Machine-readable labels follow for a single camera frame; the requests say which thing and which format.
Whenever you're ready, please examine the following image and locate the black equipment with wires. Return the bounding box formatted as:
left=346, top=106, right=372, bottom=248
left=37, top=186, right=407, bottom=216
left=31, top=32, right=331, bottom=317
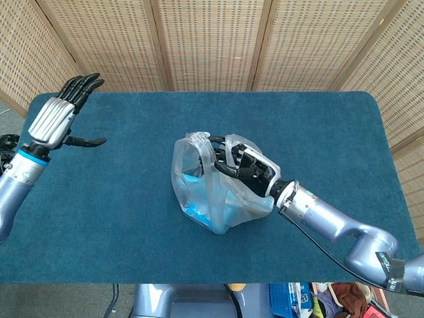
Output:
left=0, top=134, right=23, bottom=173

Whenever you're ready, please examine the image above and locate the white blue printed package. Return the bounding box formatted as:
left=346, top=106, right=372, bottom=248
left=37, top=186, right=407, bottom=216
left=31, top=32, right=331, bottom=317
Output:
left=288, top=282, right=314, bottom=314

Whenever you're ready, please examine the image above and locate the blue-grey robot torso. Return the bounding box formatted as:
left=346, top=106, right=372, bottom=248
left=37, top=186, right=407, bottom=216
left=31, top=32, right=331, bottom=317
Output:
left=132, top=283, right=271, bottom=318

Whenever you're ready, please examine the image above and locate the blue snack box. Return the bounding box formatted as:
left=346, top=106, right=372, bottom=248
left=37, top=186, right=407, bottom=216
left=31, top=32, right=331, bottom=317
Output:
left=180, top=174, right=233, bottom=226

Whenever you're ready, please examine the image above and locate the red flat item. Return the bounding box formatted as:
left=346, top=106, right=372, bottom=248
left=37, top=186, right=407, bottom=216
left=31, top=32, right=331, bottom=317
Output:
left=359, top=304, right=385, bottom=318

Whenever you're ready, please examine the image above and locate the brown cloth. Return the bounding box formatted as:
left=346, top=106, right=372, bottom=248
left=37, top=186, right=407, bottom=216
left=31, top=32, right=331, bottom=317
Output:
left=331, top=283, right=368, bottom=315

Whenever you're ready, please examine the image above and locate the black floor cable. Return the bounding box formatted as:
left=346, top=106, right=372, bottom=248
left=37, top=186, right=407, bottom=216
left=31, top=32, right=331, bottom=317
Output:
left=105, top=284, right=121, bottom=316

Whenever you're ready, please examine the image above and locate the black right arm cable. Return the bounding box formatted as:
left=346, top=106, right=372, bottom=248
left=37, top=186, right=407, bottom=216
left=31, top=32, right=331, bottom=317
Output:
left=281, top=207, right=392, bottom=290

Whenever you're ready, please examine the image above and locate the blue plastic basket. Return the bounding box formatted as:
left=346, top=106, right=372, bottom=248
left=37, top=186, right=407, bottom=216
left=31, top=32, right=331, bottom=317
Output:
left=268, top=282, right=314, bottom=316

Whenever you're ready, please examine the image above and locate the clear plastic bag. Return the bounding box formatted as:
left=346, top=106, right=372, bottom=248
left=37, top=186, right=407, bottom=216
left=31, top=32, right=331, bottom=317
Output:
left=171, top=131, right=276, bottom=235

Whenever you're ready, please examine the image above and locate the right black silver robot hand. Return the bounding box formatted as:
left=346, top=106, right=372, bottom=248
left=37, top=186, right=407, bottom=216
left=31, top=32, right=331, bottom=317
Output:
left=198, top=134, right=282, bottom=198

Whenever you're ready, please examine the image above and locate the bamboo folding screen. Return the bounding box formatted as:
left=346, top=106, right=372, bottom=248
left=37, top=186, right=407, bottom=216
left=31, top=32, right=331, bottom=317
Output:
left=0, top=0, right=424, bottom=199

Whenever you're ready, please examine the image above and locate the blue carpet table mat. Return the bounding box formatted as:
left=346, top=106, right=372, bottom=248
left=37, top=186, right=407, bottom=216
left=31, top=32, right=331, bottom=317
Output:
left=0, top=91, right=420, bottom=285

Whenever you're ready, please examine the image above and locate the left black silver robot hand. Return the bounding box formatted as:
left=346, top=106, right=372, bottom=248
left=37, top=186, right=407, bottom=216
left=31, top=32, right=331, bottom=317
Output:
left=28, top=72, right=107, bottom=150

